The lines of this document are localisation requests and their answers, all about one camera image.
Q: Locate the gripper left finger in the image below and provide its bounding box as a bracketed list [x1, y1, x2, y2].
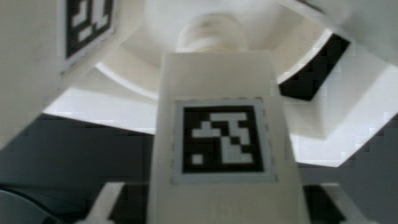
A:
[73, 182, 150, 224]

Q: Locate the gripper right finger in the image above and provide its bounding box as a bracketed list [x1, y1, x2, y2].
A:
[304, 183, 379, 224]

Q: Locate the white stool leg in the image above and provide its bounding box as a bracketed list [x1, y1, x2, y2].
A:
[279, 0, 398, 66]
[0, 0, 146, 149]
[148, 14, 311, 224]

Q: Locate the white round stool seat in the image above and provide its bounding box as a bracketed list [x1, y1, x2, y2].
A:
[96, 0, 333, 99]

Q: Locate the white U-shaped boundary frame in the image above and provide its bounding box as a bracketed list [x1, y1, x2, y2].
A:
[45, 45, 398, 167]

